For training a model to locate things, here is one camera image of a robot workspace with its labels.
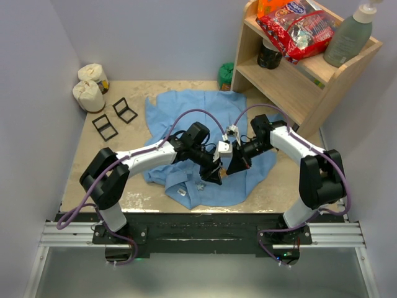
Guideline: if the white cloth bag front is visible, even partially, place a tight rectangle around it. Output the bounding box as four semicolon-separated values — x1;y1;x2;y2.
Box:
72;80;105;113

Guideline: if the purple cable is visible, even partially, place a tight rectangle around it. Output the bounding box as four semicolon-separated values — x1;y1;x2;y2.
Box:
56;109;229;230
234;104;353;217

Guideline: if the blue button shirt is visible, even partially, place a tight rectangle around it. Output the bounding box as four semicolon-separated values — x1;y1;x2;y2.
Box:
143;90;277;209

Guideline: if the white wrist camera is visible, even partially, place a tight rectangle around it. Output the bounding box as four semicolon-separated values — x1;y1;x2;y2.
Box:
226;124;241;145
214;141;233;159

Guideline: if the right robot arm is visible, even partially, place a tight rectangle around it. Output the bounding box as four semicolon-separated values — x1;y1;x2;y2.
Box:
226;114;347;244

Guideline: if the silver leaf brooch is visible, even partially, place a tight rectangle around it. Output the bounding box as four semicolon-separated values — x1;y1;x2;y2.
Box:
196;181;206;191

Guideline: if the black stand front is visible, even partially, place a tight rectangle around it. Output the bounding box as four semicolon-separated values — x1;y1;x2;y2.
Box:
92;114;118;142

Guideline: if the red candy bag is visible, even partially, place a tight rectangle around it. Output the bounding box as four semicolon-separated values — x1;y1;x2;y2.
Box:
256;1;341;64

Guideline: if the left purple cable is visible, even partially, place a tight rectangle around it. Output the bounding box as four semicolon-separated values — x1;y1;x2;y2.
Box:
56;109;229;230

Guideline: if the black stand rear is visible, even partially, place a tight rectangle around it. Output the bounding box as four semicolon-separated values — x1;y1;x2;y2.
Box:
112;97;138;124

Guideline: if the wooden shelf unit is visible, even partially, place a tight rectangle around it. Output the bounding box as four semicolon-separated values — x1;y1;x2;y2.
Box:
231;1;383;137

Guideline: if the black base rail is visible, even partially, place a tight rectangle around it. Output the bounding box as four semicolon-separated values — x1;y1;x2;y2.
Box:
73;212;342;265

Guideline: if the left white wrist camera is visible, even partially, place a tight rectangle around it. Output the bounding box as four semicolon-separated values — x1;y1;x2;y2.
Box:
214;141;233;159

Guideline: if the orange snack box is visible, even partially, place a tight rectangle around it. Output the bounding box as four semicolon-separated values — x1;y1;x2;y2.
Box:
256;0;289;18

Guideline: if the green lidded container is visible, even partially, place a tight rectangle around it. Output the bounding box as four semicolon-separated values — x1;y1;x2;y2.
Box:
217;62;234;91

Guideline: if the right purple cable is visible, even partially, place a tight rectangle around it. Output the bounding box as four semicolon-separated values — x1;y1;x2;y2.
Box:
234;104;353;217

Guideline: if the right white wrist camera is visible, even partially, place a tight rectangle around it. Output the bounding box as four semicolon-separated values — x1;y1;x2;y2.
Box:
226;124;241;145

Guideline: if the black stand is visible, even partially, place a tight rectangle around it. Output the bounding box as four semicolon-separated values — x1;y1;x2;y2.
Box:
112;97;138;124
92;114;118;142

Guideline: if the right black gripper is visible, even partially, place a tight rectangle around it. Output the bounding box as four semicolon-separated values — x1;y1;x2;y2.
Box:
227;138;274;174

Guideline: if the green pump bottle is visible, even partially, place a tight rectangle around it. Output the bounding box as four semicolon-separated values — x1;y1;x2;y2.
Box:
323;0;382;67

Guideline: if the white cloth bag rear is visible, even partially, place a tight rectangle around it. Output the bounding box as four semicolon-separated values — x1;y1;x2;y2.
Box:
78;63;109;94

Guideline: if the white cloth bag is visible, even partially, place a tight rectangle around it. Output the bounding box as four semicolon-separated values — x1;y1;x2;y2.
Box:
78;63;109;94
72;80;105;113

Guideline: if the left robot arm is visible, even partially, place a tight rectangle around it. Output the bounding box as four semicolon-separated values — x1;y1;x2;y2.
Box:
79;122;221;243

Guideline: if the dark jar on shelf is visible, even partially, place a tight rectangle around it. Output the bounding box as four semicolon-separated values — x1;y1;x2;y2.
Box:
257;38;283;70

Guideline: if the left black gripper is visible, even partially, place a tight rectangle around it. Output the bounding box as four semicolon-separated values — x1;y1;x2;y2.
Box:
189;145;223;186

